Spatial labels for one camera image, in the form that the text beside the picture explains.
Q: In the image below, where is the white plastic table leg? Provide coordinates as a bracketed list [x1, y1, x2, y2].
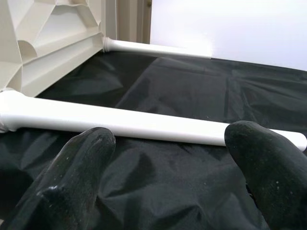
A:
[102, 36, 213, 60]
[0, 90, 307, 152]

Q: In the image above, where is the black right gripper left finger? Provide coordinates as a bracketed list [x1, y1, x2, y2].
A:
[0, 126, 117, 230]

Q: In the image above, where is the black table cloth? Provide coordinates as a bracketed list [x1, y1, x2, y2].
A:
[0, 51, 307, 230]

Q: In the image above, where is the beige door frame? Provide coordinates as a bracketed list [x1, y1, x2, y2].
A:
[115, 0, 152, 45]

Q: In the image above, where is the white plastic children table top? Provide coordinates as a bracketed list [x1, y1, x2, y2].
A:
[0, 0, 106, 98]

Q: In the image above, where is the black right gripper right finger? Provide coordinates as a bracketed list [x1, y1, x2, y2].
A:
[224, 120, 307, 230]

